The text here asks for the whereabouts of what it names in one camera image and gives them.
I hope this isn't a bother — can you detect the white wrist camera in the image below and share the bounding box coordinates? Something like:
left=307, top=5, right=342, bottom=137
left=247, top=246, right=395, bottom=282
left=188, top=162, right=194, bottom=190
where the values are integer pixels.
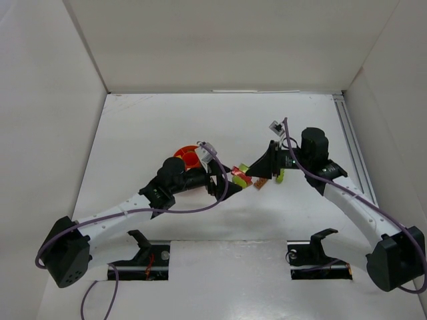
left=269, top=121, right=285, bottom=137
left=195, top=141, right=218, bottom=169

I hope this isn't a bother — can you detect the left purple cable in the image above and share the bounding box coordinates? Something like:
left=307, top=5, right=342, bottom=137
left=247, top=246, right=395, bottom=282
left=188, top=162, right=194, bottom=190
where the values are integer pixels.
left=35, top=141, right=231, bottom=320

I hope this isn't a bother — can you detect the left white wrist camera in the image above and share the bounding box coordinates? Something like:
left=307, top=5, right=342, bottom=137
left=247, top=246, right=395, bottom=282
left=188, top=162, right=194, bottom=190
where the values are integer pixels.
left=195, top=141, right=218, bottom=169

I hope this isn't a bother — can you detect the purple cable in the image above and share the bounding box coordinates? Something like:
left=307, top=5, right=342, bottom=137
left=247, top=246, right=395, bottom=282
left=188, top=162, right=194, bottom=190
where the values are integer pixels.
left=282, top=117, right=427, bottom=293
left=35, top=141, right=231, bottom=320

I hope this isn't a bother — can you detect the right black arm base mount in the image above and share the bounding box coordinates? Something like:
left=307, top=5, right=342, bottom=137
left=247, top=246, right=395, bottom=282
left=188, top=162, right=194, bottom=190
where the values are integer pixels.
left=285, top=228, right=353, bottom=281

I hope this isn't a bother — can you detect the aluminium rail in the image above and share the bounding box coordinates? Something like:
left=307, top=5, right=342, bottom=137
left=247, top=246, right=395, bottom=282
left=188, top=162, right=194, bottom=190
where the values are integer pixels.
left=332, top=94, right=378, bottom=205

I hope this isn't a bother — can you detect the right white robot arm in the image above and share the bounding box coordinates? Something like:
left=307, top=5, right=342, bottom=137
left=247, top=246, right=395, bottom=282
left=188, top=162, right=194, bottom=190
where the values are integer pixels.
left=246, top=122, right=426, bottom=292

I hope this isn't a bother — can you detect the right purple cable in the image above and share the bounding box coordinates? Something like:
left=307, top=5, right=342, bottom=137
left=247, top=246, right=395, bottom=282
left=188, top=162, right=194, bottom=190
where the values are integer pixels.
left=282, top=117, right=427, bottom=293

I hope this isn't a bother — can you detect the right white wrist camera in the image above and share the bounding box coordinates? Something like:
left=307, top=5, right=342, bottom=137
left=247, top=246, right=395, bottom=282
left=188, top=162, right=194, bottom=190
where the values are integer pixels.
left=269, top=121, right=285, bottom=137

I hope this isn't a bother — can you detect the orange round divided container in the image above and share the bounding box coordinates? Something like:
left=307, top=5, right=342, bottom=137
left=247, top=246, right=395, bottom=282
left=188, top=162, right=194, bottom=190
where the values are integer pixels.
left=173, top=145, right=201, bottom=171

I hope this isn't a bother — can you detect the brown upside-down lego plate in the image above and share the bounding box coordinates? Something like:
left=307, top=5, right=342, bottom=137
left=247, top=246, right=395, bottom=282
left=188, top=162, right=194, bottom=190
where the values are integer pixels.
left=254, top=178, right=269, bottom=190

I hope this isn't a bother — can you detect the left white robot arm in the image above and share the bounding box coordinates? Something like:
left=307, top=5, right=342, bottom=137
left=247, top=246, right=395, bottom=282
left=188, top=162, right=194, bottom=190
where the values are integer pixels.
left=35, top=157, right=242, bottom=288

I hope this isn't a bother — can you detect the lime green long lego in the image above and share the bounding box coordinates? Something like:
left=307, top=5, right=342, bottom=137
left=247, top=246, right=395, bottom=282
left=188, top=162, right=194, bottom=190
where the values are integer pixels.
left=276, top=169, right=284, bottom=184

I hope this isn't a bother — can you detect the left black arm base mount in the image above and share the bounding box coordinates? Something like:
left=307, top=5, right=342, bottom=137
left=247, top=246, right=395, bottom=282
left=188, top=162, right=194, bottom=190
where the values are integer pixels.
left=112, top=230, right=171, bottom=281

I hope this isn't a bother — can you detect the red and lime lego stack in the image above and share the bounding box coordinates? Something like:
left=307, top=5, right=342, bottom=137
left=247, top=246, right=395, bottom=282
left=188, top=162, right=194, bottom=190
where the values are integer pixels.
left=231, top=163, right=253, bottom=189

